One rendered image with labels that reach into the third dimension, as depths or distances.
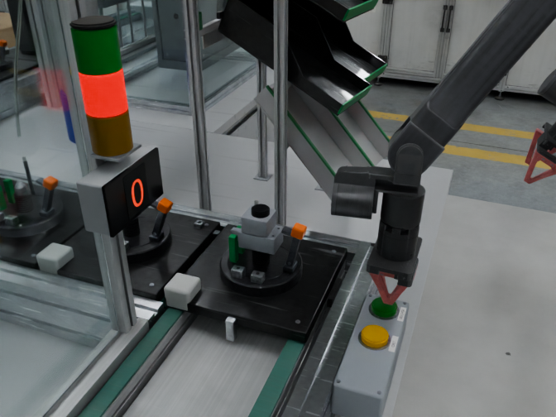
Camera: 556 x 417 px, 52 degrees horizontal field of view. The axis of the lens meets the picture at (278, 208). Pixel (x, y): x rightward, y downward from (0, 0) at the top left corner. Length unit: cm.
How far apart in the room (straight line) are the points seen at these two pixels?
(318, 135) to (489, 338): 50
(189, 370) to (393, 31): 428
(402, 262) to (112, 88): 46
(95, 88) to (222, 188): 82
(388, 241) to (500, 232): 59
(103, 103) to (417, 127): 39
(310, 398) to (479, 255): 61
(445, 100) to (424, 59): 418
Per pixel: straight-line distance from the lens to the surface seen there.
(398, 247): 83
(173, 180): 153
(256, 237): 92
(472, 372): 101
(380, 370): 84
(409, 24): 491
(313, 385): 82
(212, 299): 93
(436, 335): 106
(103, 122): 71
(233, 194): 144
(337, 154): 119
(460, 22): 486
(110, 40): 68
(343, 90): 111
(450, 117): 77
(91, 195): 71
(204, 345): 93
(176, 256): 103
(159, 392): 87
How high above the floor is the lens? 155
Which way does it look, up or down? 30 degrees down
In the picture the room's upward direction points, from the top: straight up
